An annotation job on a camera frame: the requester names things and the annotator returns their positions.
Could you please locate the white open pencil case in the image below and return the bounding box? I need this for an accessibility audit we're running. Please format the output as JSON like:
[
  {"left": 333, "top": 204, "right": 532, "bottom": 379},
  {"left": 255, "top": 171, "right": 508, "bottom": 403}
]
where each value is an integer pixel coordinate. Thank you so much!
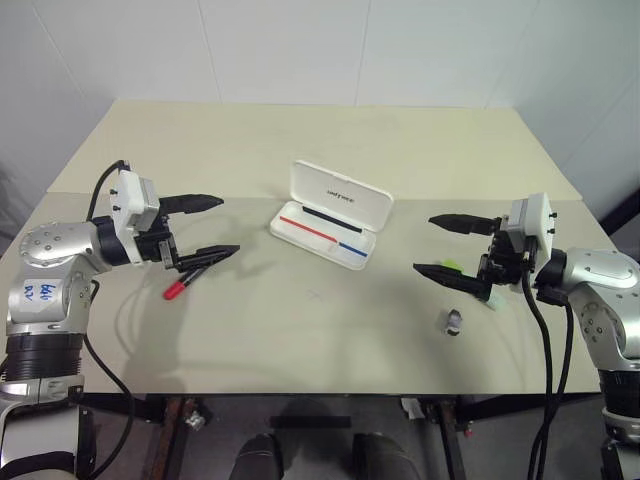
[{"left": 269, "top": 159, "right": 395, "bottom": 272}]

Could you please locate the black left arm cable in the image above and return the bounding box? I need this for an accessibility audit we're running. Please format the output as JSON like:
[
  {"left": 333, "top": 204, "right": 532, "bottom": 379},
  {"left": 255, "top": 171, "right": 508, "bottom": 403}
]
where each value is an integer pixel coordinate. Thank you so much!
[{"left": 74, "top": 159, "right": 136, "bottom": 480}]

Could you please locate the black metal table frame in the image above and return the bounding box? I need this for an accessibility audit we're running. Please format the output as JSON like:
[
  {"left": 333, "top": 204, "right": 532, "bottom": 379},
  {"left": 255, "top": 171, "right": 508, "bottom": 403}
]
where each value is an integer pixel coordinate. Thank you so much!
[{"left": 69, "top": 392, "right": 606, "bottom": 436}]

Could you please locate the green highlighter pen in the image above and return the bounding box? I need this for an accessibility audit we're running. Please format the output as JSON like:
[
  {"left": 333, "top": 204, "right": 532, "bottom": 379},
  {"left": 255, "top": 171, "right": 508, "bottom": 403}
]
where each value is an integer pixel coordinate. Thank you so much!
[{"left": 441, "top": 258, "right": 507, "bottom": 312}]

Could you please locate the red capped black marker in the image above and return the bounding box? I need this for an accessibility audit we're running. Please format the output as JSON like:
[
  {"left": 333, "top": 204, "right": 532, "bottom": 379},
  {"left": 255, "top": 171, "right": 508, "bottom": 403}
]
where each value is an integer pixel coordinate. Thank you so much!
[{"left": 163, "top": 267, "right": 207, "bottom": 301}]

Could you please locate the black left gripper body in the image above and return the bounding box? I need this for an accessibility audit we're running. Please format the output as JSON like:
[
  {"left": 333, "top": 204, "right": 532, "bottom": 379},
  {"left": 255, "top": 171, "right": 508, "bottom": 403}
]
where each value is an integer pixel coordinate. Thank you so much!
[{"left": 133, "top": 214, "right": 182, "bottom": 274}]

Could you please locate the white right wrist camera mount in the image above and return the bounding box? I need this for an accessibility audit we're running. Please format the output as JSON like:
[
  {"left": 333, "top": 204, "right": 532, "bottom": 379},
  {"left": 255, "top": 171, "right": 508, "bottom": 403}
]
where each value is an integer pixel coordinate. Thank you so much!
[{"left": 501, "top": 192, "right": 555, "bottom": 266}]

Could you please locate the flat black strip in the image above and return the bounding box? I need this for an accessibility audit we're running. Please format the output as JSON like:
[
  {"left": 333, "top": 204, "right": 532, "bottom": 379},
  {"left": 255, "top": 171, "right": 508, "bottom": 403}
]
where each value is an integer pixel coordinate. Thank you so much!
[{"left": 269, "top": 414, "right": 352, "bottom": 430}]

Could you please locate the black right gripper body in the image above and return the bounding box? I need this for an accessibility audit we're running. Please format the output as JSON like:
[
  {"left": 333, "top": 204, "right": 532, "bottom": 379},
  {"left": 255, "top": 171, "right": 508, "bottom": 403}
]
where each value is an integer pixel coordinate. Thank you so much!
[{"left": 477, "top": 217, "right": 536, "bottom": 291}]

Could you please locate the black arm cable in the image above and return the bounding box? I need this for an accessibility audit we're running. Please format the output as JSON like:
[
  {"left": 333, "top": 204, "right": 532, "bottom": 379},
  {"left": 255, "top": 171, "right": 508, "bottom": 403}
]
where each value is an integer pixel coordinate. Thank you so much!
[
  {"left": 542, "top": 299, "right": 576, "bottom": 480},
  {"left": 74, "top": 159, "right": 136, "bottom": 480},
  {"left": 519, "top": 249, "right": 556, "bottom": 480}
]

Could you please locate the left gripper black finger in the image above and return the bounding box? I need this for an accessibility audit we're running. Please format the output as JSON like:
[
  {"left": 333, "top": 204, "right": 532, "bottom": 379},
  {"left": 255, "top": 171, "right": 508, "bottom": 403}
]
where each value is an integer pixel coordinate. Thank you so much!
[
  {"left": 178, "top": 244, "right": 242, "bottom": 274},
  {"left": 159, "top": 192, "right": 225, "bottom": 216}
]

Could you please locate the small grey black-tipped object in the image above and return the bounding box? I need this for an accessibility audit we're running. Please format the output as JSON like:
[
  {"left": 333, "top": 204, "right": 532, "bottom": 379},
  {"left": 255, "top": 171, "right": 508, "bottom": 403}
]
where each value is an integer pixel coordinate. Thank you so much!
[{"left": 441, "top": 308, "right": 464, "bottom": 339}]

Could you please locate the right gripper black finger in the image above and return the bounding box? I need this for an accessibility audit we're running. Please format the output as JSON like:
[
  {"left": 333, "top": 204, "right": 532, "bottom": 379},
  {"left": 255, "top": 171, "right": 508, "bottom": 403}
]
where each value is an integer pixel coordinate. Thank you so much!
[
  {"left": 412, "top": 263, "right": 490, "bottom": 301},
  {"left": 428, "top": 213, "right": 496, "bottom": 236}
]

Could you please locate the dark rounded shape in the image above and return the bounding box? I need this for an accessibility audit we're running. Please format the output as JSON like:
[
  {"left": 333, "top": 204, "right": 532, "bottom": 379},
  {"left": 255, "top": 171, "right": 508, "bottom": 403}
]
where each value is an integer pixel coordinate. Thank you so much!
[{"left": 234, "top": 433, "right": 282, "bottom": 480}]

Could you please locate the thin red pen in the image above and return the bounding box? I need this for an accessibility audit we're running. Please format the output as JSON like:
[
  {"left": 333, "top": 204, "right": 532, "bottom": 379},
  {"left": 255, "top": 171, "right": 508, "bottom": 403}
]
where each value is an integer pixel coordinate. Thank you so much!
[{"left": 279, "top": 216, "right": 336, "bottom": 242}]

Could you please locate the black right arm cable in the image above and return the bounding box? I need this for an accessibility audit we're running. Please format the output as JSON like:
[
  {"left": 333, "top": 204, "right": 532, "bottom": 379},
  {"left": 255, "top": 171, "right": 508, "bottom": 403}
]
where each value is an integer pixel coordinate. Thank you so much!
[
  {"left": 542, "top": 299, "right": 576, "bottom": 480},
  {"left": 519, "top": 249, "right": 556, "bottom": 480}
]

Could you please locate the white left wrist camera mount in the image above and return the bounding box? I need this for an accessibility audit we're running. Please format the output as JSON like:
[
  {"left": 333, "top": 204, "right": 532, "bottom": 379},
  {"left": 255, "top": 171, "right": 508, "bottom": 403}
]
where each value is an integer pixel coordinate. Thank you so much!
[{"left": 110, "top": 169, "right": 161, "bottom": 265}]

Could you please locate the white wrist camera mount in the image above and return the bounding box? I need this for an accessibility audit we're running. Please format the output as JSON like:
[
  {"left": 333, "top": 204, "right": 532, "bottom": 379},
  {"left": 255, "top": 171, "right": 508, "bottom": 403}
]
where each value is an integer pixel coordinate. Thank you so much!
[
  {"left": 501, "top": 192, "right": 555, "bottom": 266},
  {"left": 110, "top": 169, "right": 161, "bottom": 265}
]

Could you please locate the thin black pen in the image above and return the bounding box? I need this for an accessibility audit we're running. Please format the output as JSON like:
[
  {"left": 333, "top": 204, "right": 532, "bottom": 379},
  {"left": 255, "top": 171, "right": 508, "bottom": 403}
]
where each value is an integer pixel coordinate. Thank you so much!
[{"left": 302, "top": 205, "right": 363, "bottom": 234}]

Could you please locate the rusty metal table leg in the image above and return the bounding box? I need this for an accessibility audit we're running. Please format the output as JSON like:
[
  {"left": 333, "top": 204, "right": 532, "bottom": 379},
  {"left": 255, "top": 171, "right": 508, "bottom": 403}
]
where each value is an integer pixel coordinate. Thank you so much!
[
  {"left": 435, "top": 399, "right": 472, "bottom": 480},
  {"left": 148, "top": 397, "right": 190, "bottom": 480}
]

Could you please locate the black stand pole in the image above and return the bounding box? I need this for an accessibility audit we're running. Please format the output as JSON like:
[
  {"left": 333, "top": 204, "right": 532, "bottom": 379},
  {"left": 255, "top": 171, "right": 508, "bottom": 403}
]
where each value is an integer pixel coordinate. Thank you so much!
[{"left": 598, "top": 183, "right": 640, "bottom": 237}]

